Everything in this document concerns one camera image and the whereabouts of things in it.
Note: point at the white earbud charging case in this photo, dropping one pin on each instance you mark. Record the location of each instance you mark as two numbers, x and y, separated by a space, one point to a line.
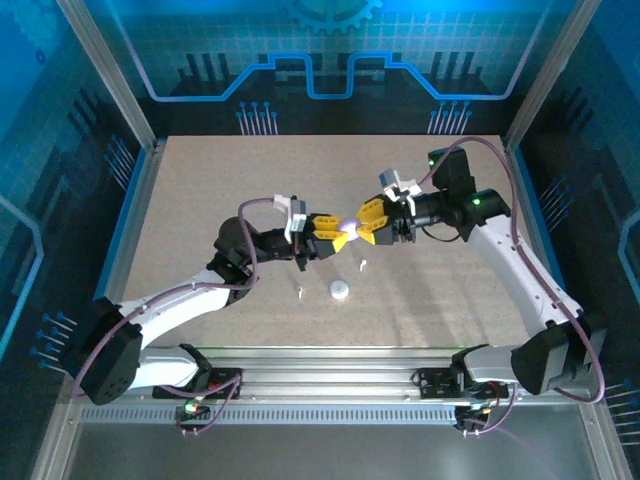
348 226

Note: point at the white round case lid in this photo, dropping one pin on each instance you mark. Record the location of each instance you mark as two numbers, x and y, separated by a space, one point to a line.
339 290

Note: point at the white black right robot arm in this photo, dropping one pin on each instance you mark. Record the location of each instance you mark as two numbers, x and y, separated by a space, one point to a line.
500 260

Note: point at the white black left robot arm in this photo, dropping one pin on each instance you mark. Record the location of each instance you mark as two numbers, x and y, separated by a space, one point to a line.
170 302

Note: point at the small circuit board with LED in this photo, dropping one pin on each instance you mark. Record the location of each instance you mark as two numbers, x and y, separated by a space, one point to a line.
475 411
192 410

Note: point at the grey metal panel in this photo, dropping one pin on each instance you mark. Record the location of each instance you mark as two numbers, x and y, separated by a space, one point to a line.
325 455

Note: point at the aluminium table side rail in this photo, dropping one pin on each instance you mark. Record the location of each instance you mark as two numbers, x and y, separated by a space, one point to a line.
525 200
139 200

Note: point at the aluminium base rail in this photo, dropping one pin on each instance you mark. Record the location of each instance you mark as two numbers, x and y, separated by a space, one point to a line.
325 375

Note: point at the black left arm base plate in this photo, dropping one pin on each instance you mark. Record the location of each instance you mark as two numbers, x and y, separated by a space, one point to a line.
225 377

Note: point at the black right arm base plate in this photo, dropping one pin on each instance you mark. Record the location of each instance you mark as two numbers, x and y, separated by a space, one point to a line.
435 382

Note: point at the aluminium frame post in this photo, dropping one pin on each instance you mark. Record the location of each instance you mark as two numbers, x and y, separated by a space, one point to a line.
107 75
550 75

